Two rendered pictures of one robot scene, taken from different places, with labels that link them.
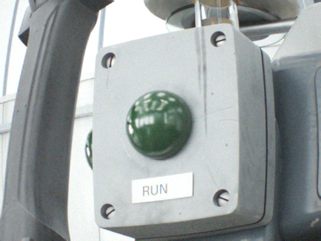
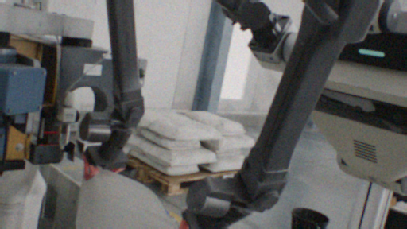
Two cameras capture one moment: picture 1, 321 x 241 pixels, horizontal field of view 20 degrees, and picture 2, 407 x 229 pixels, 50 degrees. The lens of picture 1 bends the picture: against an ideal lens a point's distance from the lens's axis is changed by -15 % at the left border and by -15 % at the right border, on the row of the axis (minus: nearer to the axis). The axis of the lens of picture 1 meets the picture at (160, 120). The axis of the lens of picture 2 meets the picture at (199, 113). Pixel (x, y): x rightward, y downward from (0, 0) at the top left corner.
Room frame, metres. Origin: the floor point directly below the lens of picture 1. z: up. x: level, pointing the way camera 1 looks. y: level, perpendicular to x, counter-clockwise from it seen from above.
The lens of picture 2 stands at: (1.74, 0.55, 1.42)
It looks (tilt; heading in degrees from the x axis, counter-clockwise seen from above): 9 degrees down; 194
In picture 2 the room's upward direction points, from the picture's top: 11 degrees clockwise
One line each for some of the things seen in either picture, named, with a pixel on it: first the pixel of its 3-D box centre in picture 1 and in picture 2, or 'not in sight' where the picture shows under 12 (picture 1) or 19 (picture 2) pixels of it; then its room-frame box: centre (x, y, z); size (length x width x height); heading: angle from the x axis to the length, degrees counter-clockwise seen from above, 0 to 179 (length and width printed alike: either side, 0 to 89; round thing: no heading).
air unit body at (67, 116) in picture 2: not in sight; (66, 121); (0.70, -0.07, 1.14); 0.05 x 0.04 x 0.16; 150
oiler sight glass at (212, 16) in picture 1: (217, 26); not in sight; (0.52, -0.03, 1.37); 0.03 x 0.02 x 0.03; 60
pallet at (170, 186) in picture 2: not in sight; (184, 168); (-2.60, -0.60, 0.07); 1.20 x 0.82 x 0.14; 152
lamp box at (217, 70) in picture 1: (187, 139); (133, 71); (0.46, -0.01, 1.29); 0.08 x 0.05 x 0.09; 60
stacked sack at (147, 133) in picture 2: not in sight; (166, 136); (-2.31, -0.75, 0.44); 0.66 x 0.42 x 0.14; 54
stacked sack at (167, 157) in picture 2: not in sight; (181, 153); (-2.24, -0.56, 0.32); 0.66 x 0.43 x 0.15; 152
